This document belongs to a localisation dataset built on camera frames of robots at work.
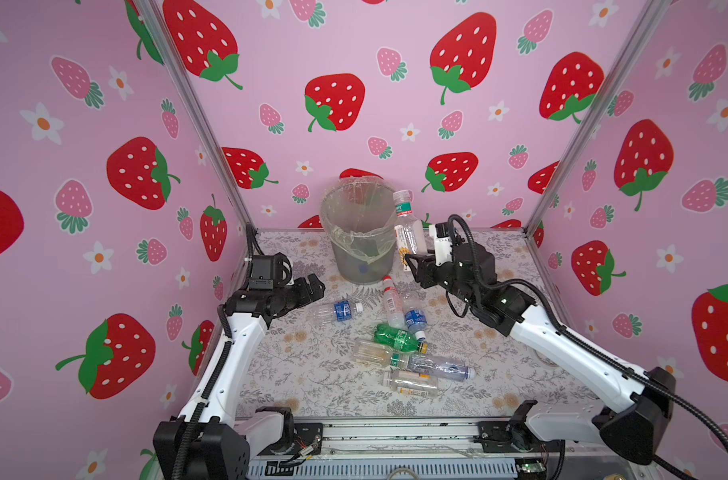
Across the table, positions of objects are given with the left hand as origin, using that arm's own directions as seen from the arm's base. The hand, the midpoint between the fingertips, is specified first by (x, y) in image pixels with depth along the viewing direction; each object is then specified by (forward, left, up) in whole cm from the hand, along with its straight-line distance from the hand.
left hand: (311, 289), depth 79 cm
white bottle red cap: (+1, -24, -15) cm, 28 cm away
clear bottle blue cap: (-13, -36, -21) cm, 44 cm away
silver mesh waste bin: (+16, -9, -12) cm, 22 cm away
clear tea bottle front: (-19, -27, -17) cm, 38 cm away
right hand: (+2, -26, +13) cm, 29 cm away
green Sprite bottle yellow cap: (-7, -24, -15) cm, 29 cm away
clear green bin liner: (+34, -12, -4) cm, 36 cm away
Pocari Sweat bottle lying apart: (+2, -4, -15) cm, 16 cm away
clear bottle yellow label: (-10, -18, -20) cm, 28 cm away
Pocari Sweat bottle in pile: (+3, -30, -15) cm, 34 cm away
